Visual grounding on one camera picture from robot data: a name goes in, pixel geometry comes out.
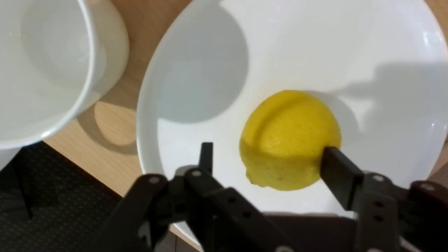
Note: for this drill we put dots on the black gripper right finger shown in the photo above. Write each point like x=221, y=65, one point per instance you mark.
x=382, y=215

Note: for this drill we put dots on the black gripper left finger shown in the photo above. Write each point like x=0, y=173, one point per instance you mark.
x=224, y=215

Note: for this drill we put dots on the yellow lemon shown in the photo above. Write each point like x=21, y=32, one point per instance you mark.
x=289, y=141

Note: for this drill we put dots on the light wood nightstand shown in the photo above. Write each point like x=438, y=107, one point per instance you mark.
x=112, y=163

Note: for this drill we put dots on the white round plate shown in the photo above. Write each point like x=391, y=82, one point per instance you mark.
x=303, y=47

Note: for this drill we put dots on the white ceramic mug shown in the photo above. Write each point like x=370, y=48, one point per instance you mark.
x=42, y=71

